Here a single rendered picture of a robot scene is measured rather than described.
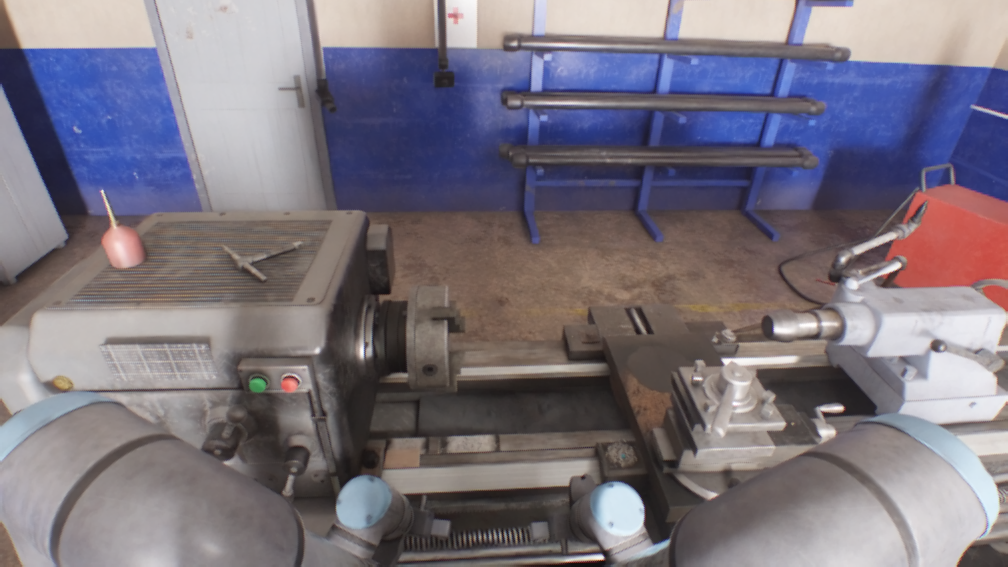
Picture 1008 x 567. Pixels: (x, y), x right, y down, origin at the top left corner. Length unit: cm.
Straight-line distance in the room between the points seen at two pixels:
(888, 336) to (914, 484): 111
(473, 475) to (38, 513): 93
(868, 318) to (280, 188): 404
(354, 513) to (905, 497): 79
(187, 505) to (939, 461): 59
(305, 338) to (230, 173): 370
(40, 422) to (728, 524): 56
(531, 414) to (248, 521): 118
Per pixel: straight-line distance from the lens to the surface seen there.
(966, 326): 176
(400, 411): 160
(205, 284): 112
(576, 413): 159
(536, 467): 130
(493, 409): 157
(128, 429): 53
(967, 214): 389
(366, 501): 100
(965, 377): 183
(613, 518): 99
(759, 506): 47
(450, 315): 113
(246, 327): 102
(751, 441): 119
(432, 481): 129
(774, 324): 146
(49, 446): 54
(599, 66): 416
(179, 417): 117
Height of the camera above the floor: 189
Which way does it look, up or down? 30 degrees down
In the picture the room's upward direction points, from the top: 2 degrees clockwise
